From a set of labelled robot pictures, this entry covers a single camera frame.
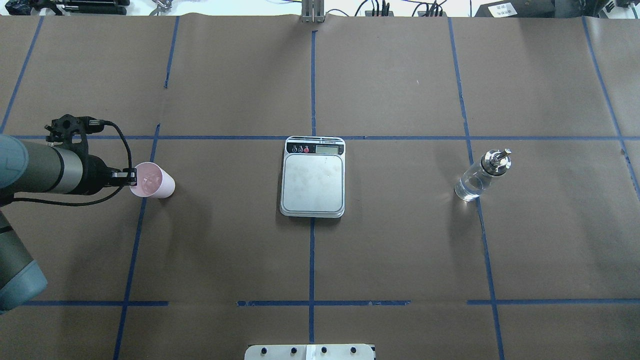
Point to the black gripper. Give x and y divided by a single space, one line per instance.
94 174

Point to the pink plastic cup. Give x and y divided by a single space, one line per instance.
152 182

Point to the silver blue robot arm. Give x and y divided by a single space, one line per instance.
84 252

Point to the grey digital kitchen scale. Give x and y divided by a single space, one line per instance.
313 177

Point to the glass sauce dispenser bottle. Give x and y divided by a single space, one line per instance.
477 179

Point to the black folded tripod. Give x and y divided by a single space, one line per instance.
94 7

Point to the black box with label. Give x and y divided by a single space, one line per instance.
516 9

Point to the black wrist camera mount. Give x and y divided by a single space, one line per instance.
70 132

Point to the aluminium frame post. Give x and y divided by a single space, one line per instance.
313 11

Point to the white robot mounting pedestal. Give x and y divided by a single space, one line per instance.
332 351

